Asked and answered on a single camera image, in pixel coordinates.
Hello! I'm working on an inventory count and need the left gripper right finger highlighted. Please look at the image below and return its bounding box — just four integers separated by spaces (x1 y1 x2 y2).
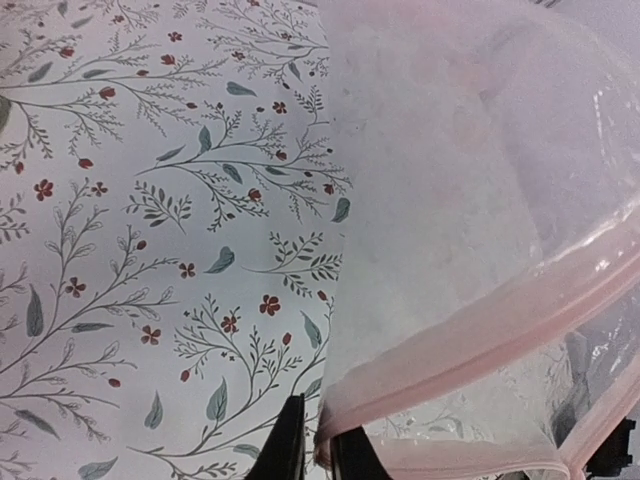
332 427 391 480

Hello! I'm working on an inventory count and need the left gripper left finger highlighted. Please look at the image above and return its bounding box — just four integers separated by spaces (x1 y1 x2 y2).
253 394 306 480

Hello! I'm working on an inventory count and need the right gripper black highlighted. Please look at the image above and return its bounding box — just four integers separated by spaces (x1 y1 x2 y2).
585 418 638 478

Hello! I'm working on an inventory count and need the clear zip top bag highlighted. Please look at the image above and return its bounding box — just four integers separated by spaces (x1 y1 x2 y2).
314 1 639 479

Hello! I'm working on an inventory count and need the floral table mat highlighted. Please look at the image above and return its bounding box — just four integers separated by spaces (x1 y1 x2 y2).
1 1 351 479

